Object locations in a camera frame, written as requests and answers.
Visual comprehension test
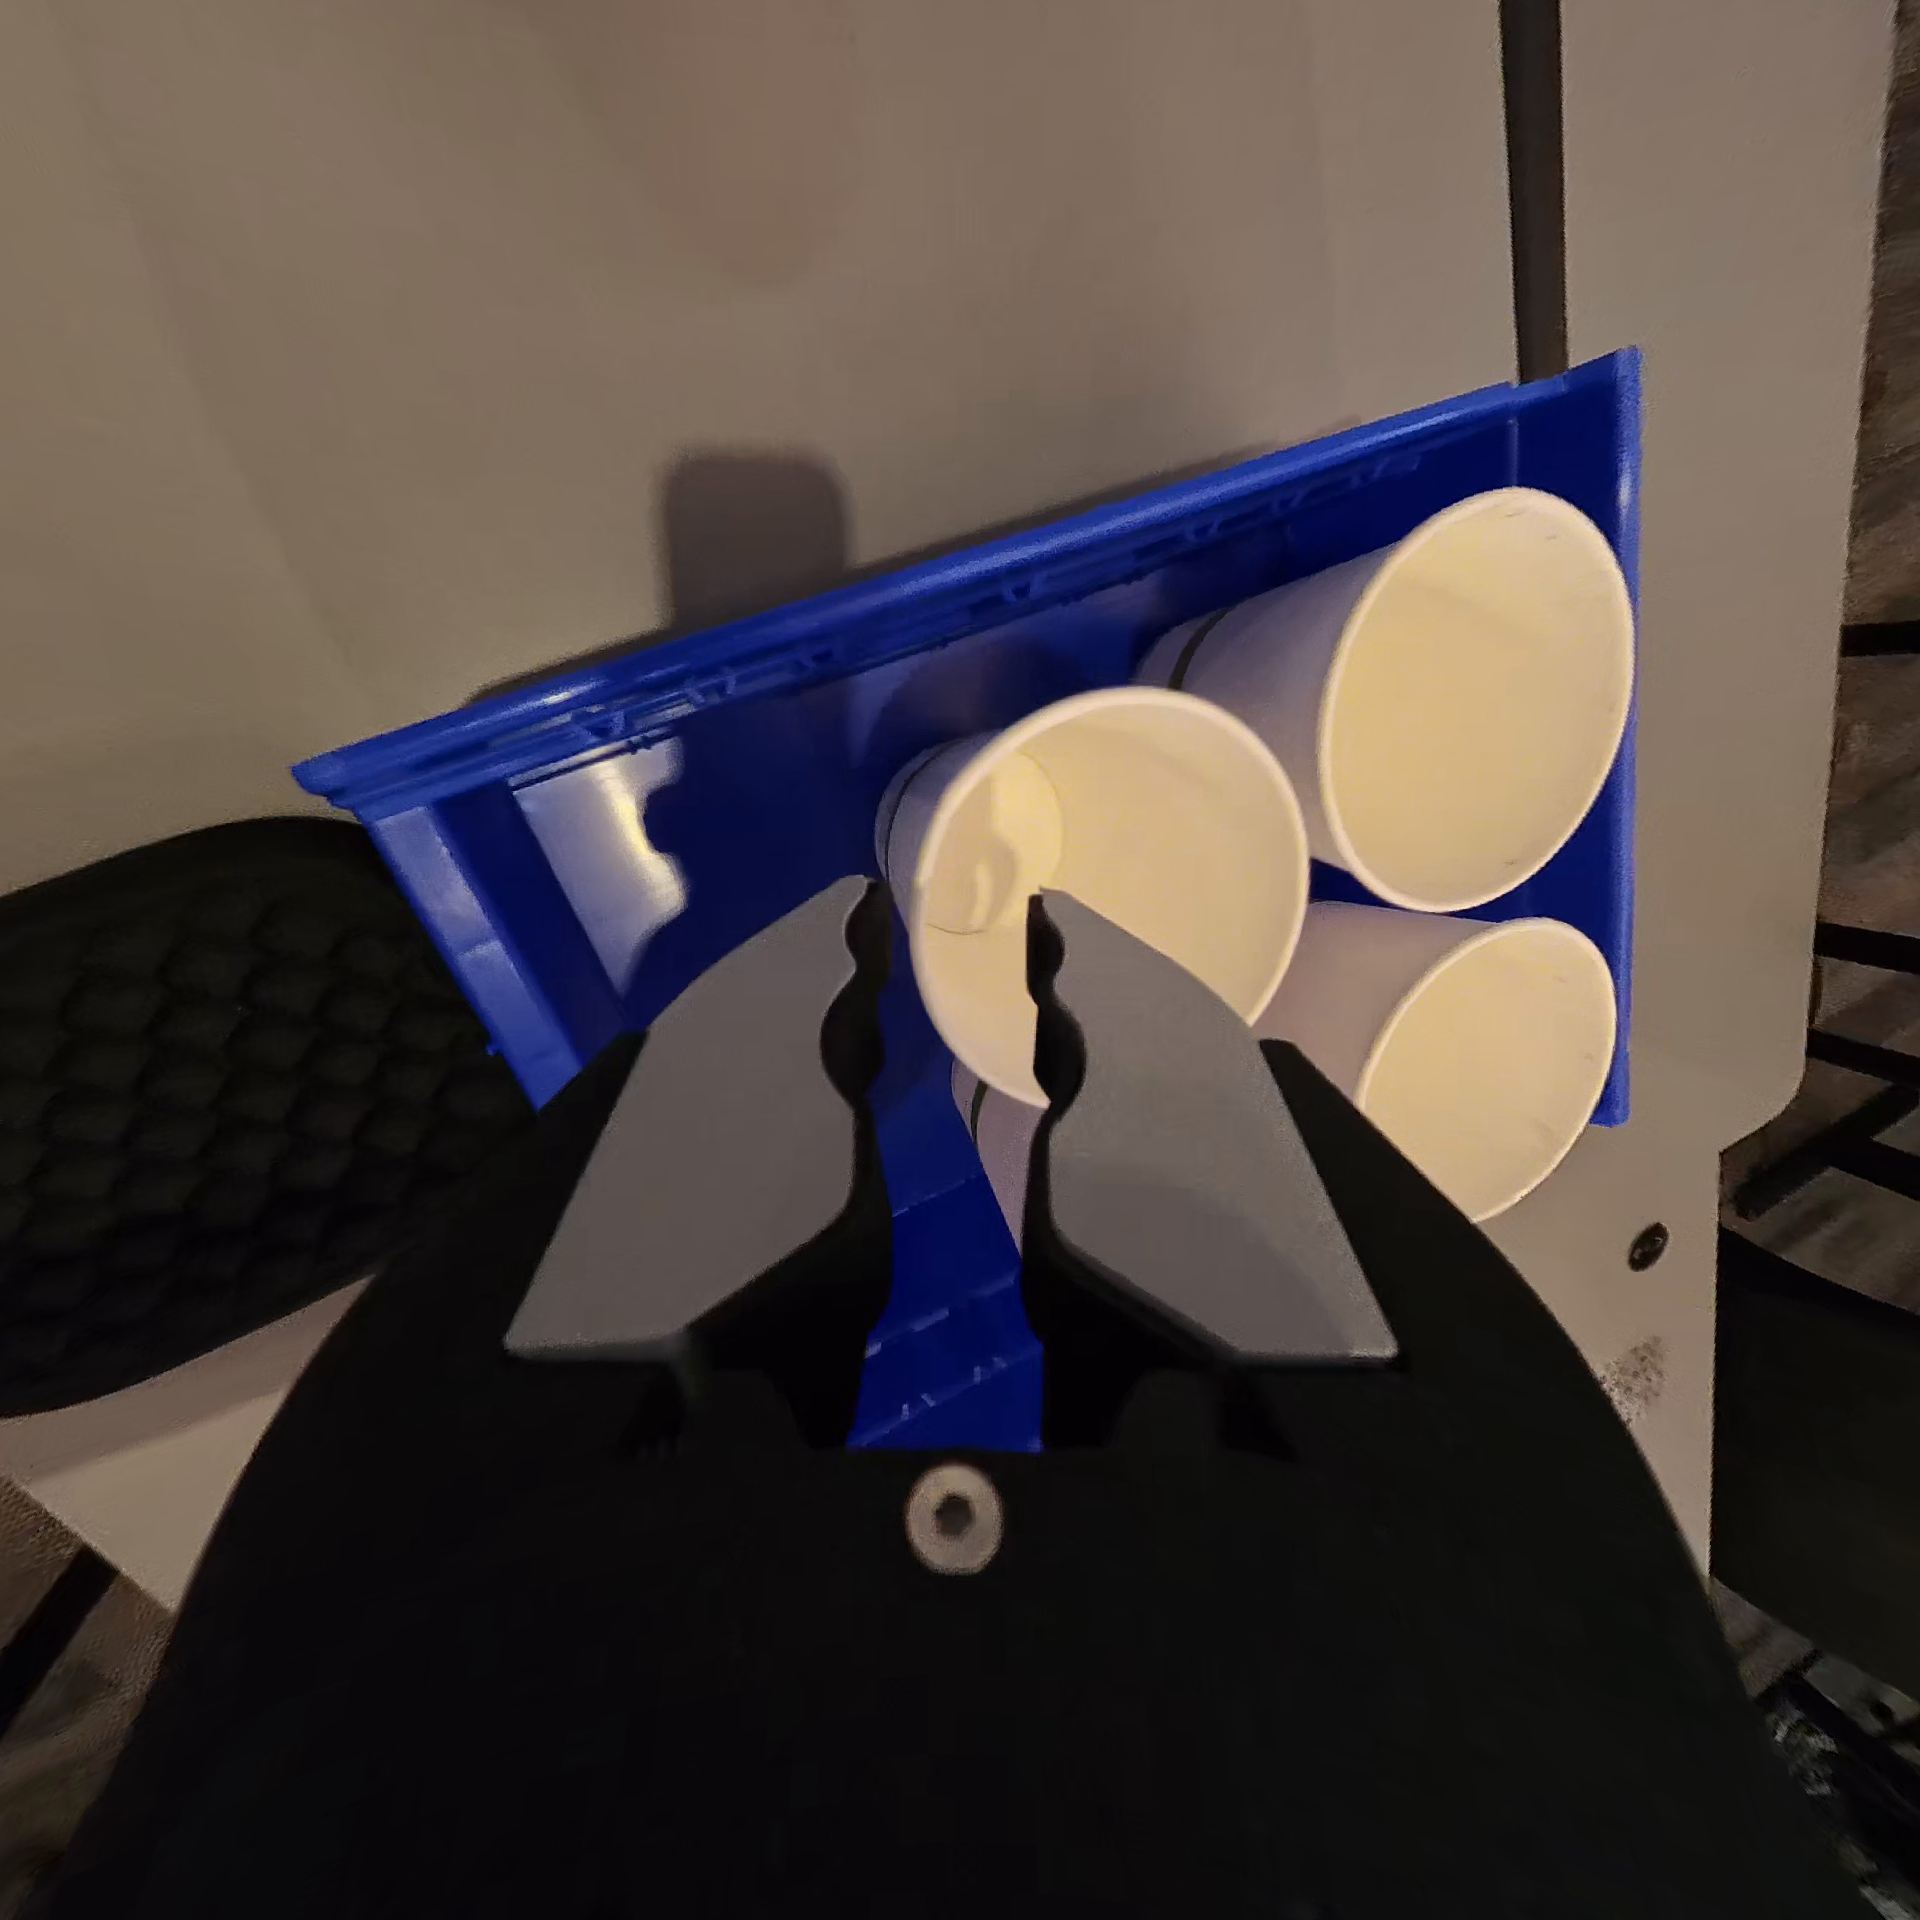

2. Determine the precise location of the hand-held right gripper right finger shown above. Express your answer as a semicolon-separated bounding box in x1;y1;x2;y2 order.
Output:
1022;890;1405;1456

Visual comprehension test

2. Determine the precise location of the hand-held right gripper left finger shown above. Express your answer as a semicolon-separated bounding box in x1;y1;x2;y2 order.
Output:
505;880;904;1442

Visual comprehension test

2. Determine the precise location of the white paper cup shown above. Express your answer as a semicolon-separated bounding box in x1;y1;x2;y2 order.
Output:
1141;487;1642;912
1277;900;1623;1223
955;1045;1053;1208
880;685;1312;1038

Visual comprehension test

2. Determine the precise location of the blue plastic bin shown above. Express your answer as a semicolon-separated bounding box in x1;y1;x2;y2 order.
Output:
294;345;1647;1456

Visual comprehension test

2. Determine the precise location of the black textured pad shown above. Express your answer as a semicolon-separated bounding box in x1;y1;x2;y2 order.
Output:
0;816;529;1417

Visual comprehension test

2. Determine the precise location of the black office chair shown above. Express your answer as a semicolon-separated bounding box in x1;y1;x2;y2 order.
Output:
1717;1216;1920;1637

